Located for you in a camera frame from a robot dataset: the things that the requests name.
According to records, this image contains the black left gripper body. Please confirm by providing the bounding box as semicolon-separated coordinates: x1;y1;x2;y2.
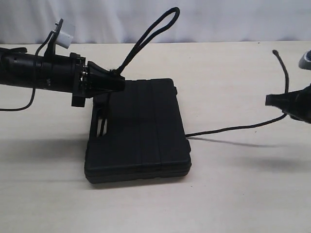
69;52;86;107

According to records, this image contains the black plastic carrying case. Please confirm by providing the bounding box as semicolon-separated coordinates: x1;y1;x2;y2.
84;78;191;184

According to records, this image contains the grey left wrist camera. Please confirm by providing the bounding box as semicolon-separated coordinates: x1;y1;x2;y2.
56;21;75;49

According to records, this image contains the black cord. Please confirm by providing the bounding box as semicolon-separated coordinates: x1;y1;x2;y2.
96;7;291;139

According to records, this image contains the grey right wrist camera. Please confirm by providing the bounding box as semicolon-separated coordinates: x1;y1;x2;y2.
298;50;311;70

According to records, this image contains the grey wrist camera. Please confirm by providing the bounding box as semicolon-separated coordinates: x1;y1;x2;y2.
56;21;75;49
298;50;311;70

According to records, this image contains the white backdrop curtain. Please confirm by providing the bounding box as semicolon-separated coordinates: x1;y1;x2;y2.
0;0;311;45

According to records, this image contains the thin black left cable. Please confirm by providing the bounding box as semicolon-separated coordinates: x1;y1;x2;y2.
0;30;58;112

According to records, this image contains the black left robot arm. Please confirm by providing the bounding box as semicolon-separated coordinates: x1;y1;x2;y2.
0;47;125;107

